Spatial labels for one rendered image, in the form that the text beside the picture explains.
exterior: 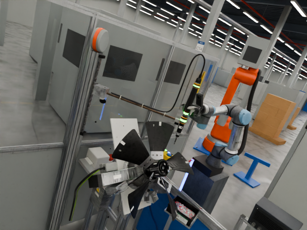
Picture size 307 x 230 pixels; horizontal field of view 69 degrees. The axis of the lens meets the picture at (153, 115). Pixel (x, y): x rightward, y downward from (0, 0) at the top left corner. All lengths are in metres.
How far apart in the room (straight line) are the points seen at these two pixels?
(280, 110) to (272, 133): 0.91
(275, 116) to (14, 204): 8.65
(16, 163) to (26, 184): 0.24
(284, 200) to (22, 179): 2.80
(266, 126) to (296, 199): 6.52
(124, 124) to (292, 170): 2.13
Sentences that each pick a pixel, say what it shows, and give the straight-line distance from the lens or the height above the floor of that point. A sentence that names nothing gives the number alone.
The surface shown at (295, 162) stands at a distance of 3.14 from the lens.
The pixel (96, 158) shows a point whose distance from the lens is 1.96.
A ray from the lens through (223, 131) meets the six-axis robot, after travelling 5.47.
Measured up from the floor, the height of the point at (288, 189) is 0.90.
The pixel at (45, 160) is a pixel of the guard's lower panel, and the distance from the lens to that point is 2.02.
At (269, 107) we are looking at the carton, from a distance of 9.56.
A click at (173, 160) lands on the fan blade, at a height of 1.19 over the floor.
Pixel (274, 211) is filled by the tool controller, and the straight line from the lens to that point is 1.74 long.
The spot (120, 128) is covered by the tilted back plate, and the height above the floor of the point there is 1.30.
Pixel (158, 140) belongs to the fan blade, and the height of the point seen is 1.34.
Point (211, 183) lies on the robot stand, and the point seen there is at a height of 0.97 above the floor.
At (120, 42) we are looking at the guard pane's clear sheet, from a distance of 1.90.
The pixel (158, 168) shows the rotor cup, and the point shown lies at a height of 1.23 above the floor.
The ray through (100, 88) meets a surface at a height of 1.57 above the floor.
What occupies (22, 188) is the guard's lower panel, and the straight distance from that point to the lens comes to 2.12.
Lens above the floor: 1.97
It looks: 17 degrees down
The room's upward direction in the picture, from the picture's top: 19 degrees clockwise
